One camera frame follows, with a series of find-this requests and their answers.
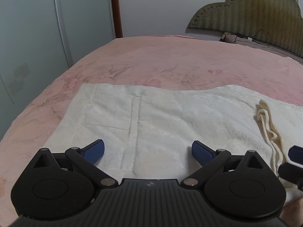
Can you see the brown striped pillow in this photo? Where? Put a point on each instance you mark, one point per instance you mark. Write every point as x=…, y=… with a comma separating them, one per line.
x=239, y=39

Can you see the frosted glass wardrobe door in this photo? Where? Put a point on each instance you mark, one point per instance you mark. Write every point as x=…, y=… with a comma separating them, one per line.
x=40, y=40

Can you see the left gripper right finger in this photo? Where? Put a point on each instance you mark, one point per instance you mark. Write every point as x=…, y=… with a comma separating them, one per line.
x=240, y=187

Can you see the cream white pants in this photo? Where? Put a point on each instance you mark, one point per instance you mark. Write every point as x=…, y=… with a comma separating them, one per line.
x=148, y=132

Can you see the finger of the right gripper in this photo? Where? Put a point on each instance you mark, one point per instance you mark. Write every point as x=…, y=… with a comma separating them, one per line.
x=290, y=172

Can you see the olive green padded headboard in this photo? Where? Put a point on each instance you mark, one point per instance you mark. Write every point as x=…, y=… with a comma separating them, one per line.
x=277, y=22

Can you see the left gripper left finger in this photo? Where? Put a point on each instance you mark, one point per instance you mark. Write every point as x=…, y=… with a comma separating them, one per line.
x=55, y=186

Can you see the pink floral bed blanket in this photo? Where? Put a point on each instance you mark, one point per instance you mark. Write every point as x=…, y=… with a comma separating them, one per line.
x=169, y=62

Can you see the brown wooden door frame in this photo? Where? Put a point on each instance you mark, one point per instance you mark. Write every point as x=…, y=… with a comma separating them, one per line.
x=117, y=18

